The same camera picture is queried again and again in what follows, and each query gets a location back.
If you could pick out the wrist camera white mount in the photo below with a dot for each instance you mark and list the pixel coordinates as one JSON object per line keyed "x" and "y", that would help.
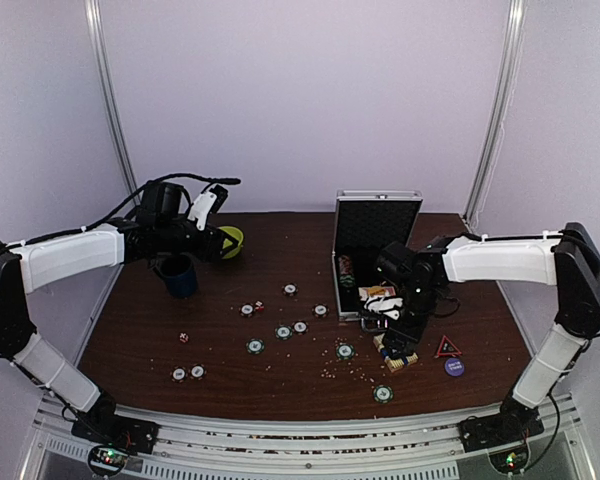
{"x": 387, "y": 307}
{"x": 208, "y": 202}

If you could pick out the card deck in case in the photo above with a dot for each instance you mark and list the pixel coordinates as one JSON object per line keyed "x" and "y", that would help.
{"x": 373, "y": 291}

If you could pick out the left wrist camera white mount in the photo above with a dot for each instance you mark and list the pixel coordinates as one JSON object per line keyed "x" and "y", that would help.
{"x": 208, "y": 202}

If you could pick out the red chip next to green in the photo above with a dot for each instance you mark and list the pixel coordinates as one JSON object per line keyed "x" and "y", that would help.
{"x": 300, "y": 327}

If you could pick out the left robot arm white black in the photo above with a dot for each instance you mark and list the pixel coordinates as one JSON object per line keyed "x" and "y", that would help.
{"x": 28, "y": 265}

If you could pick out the red chip by dice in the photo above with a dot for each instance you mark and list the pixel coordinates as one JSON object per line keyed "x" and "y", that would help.
{"x": 247, "y": 310}

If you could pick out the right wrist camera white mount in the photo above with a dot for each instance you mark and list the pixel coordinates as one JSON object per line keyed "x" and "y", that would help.
{"x": 387, "y": 307}

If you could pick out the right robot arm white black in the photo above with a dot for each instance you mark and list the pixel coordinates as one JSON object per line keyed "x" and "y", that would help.
{"x": 566, "y": 259}

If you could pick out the red chip front left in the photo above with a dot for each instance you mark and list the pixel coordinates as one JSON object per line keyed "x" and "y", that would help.
{"x": 179, "y": 375}

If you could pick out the green bowl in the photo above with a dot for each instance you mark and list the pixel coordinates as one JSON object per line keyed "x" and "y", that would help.
{"x": 232, "y": 243}

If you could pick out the chip row in case left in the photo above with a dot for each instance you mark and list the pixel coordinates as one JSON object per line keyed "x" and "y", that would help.
{"x": 346, "y": 275}

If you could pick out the dark blue mug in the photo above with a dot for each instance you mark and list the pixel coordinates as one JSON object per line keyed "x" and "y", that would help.
{"x": 178, "y": 275}

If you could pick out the front aluminium rail base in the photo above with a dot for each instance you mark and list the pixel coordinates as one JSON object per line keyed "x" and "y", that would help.
{"x": 426, "y": 446}

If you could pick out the purple round button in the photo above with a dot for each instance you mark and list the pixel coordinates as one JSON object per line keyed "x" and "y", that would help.
{"x": 454, "y": 367}

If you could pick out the left aluminium frame post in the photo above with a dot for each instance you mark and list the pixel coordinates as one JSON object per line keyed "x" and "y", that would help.
{"x": 112, "y": 116}

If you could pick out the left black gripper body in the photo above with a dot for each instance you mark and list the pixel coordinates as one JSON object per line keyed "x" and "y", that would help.
{"x": 171, "y": 241}

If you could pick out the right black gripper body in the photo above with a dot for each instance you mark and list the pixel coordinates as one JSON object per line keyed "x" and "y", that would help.
{"x": 422, "y": 302}

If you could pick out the yellow blue card box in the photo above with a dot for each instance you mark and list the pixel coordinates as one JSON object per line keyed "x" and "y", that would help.
{"x": 393, "y": 365}

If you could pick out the aluminium poker case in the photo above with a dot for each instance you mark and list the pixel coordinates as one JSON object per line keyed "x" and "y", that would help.
{"x": 365, "y": 223}

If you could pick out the red chip front right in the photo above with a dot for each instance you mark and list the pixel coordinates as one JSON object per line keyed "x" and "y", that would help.
{"x": 197, "y": 372}

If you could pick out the green poker chip front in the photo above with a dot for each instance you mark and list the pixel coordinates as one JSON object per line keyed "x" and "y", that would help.
{"x": 383, "y": 394}

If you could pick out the red triangle dealer marker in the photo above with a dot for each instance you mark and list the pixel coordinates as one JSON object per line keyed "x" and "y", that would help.
{"x": 447, "y": 348}

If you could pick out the aluminium frame post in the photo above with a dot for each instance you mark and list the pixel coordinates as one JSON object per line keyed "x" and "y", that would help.
{"x": 510, "y": 58}
{"x": 112, "y": 116}

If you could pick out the right aluminium frame post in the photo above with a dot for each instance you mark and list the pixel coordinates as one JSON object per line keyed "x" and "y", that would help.
{"x": 510, "y": 58}

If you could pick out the green poker chip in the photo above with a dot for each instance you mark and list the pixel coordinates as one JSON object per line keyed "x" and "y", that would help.
{"x": 255, "y": 346}
{"x": 283, "y": 332}
{"x": 345, "y": 351}
{"x": 383, "y": 394}

